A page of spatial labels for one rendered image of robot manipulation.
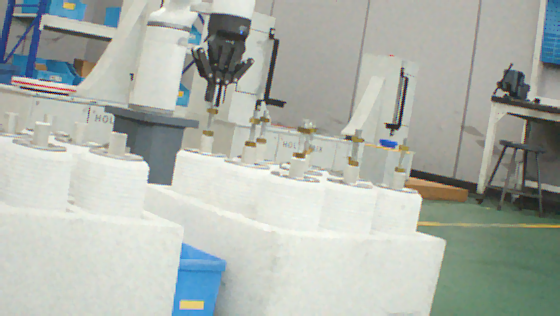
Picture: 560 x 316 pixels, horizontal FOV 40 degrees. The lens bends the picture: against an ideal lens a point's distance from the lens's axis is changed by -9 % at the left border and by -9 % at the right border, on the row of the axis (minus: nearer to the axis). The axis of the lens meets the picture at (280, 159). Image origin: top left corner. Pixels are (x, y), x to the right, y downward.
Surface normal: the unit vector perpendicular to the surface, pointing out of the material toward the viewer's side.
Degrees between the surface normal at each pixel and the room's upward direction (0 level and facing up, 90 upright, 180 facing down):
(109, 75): 90
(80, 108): 90
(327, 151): 90
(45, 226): 90
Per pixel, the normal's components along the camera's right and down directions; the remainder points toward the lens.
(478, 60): -0.66, -0.08
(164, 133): 0.72, 0.17
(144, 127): 0.02, 0.11
